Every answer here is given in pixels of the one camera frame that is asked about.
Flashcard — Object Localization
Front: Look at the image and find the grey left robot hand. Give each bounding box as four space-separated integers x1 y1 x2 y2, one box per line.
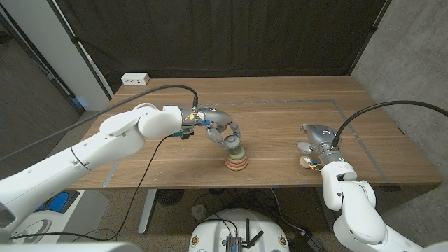
180 106 242 150

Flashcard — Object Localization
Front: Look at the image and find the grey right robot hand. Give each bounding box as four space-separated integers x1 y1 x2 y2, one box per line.
296 122 346 166

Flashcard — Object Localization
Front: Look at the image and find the small grey toy ring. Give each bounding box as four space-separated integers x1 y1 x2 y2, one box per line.
224 134 242 151

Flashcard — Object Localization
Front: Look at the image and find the green toy ring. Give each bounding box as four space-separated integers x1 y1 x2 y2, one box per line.
227 146 246 161

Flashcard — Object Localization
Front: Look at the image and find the light pink toy ring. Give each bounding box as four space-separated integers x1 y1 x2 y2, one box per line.
225 155 249 165

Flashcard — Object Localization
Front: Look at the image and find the coral red toy ring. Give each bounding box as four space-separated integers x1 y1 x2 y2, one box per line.
225 159 249 169

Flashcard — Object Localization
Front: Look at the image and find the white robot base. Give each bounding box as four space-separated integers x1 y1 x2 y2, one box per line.
188 209 291 252

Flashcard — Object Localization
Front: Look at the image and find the black backdrop curtain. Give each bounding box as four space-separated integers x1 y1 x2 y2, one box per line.
54 0 389 92

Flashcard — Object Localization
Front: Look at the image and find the white power strip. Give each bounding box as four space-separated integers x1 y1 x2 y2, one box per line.
120 72 151 85

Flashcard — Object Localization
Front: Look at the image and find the round black fan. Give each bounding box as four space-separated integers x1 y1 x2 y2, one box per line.
156 188 185 207

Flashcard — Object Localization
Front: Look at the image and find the grey round floor object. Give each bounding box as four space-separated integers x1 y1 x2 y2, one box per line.
191 204 208 221

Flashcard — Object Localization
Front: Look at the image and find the black power adapter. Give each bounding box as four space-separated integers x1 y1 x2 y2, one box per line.
288 230 325 252

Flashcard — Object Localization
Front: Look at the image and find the black backdrop stand pole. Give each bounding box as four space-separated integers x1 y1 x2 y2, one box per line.
348 0 393 76
47 0 115 101

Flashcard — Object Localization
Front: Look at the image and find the radio module with antennas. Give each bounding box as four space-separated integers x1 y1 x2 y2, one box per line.
225 218 264 252

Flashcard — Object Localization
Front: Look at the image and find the blue foot pedal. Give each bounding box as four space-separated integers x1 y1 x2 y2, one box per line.
34 190 81 214

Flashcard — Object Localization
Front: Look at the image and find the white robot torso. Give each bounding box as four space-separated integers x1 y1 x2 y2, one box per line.
0 241 143 252

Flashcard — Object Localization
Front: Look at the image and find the grey white sneaker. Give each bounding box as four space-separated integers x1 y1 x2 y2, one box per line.
13 218 53 244

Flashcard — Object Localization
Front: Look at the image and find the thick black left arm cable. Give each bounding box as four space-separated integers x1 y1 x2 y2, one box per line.
0 84 200 162

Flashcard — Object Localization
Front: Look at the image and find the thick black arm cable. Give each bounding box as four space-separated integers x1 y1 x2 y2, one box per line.
0 84 200 162
330 100 448 148

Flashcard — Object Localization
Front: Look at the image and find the large orange toy ring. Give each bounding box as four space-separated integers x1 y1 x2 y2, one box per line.
224 162 249 172

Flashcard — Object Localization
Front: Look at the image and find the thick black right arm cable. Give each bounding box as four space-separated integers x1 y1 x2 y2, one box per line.
330 100 448 148

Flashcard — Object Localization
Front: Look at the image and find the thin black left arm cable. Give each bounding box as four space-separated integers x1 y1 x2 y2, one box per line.
9 134 174 243

